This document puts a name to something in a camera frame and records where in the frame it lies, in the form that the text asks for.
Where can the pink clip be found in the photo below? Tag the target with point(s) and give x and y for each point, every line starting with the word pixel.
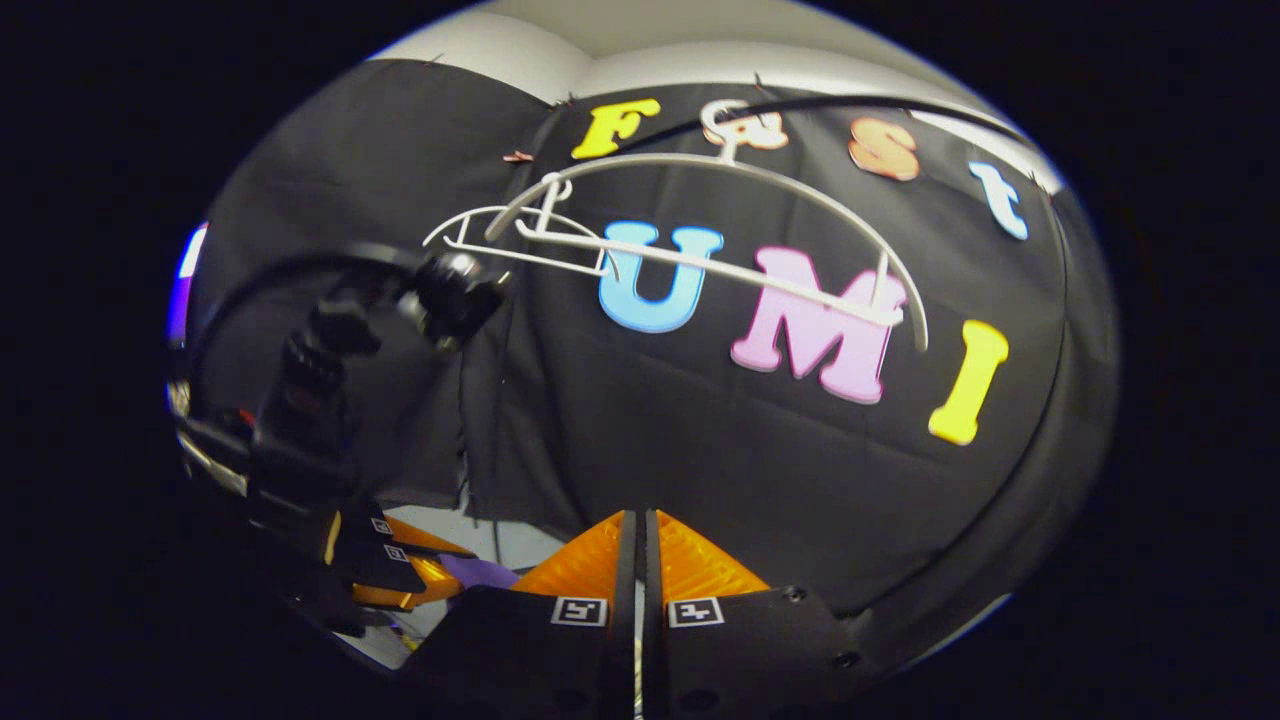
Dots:
pixel 518 156

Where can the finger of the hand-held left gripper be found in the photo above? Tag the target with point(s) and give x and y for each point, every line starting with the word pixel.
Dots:
pixel 405 530
pixel 385 572

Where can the black clothes rack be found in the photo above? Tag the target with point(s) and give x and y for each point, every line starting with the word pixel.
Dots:
pixel 850 99

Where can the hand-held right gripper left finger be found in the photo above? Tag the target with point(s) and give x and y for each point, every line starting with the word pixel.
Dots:
pixel 625 650

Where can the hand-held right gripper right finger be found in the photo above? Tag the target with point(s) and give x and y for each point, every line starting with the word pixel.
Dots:
pixel 655 660

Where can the white plastic hanger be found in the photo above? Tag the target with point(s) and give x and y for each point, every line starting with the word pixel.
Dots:
pixel 470 213
pixel 700 268

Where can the purple ribbed jacket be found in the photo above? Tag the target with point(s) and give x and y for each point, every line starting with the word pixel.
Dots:
pixel 480 572

